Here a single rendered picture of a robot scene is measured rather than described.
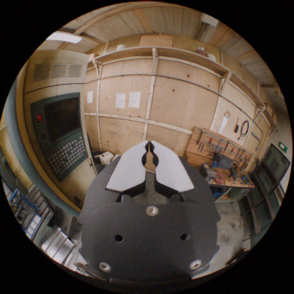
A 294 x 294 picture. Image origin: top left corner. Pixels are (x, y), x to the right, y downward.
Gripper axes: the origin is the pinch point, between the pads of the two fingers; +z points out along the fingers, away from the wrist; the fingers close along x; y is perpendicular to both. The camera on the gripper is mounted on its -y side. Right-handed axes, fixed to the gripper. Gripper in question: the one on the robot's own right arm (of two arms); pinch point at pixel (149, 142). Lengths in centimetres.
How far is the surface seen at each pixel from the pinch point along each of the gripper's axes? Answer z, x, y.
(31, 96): 11, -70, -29
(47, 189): -8.3, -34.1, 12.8
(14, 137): -9.2, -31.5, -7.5
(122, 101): 159, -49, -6
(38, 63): 13, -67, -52
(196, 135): 115, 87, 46
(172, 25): 114, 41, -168
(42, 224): -45, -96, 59
